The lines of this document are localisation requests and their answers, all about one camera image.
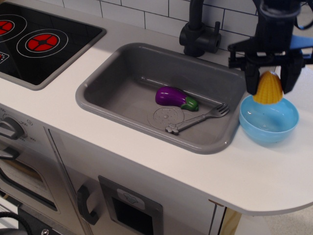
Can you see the grey sink basin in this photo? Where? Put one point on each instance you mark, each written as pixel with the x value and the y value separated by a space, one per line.
pixel 124 87

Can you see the grey cabinet door handle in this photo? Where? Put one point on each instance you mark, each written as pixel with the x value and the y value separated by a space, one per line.
pixel 83 194

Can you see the light blue bowl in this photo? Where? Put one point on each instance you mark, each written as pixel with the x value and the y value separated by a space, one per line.
pixel 268 123

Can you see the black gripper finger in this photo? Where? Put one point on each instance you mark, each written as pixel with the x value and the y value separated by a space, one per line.
pixel 252 75
pixel 290 73

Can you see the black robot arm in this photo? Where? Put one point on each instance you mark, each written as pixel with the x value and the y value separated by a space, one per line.
pixel 276 16

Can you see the purple toy eggplant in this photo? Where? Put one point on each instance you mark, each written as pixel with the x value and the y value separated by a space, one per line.
pixel 170 96

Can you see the grey oven door handle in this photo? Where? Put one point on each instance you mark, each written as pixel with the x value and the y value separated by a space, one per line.
pixel 9 154

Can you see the black toy stovetop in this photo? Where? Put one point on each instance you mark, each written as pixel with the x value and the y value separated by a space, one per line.
pixel 36 47

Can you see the grey toy fork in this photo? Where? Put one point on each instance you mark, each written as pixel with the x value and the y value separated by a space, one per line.
pixel 217 112

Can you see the grey dispenser panel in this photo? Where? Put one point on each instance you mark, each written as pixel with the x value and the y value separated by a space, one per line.
pixel 132 210

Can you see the grey oven knob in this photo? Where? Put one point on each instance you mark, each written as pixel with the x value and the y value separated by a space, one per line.
pixel 12 128

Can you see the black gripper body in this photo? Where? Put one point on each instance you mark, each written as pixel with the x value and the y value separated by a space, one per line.
pixel 273 49

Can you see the black faucet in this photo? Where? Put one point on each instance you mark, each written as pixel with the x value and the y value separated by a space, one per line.
pixel 195 37

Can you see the yellow toy corn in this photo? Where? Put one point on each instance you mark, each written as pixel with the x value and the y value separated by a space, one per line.
pixel 269 89

